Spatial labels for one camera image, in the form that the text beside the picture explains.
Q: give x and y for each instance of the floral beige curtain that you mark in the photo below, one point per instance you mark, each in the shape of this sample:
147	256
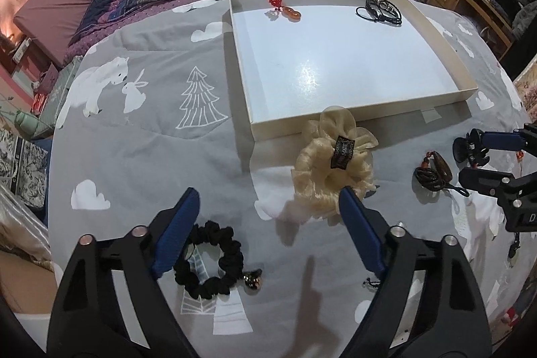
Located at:
527	89

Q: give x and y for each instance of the cream organza scrunchie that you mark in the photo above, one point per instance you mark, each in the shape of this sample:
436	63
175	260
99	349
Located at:
314	169

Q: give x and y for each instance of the clear tape piece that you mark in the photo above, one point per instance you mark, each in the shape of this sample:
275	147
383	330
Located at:
431	115

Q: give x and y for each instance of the white shallow tray box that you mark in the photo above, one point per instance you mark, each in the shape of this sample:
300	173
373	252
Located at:
335	60

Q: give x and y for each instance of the black hair claw clip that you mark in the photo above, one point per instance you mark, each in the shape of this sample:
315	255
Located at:
465	146

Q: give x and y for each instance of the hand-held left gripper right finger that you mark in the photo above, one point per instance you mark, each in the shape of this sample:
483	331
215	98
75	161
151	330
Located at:
361	234

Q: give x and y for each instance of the black scrunchie with metal charm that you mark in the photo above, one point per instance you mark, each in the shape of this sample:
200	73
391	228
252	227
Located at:
228	244

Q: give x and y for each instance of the black white printed bag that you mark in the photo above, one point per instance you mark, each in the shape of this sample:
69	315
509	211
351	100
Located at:
16	161

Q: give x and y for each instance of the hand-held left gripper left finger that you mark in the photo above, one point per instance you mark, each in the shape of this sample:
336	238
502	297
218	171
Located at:
176	234

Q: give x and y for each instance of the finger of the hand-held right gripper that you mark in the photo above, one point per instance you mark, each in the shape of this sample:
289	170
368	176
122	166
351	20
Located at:
486	178
503	140

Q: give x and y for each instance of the grey bear print blanket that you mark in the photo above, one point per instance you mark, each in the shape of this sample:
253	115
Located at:
147	156

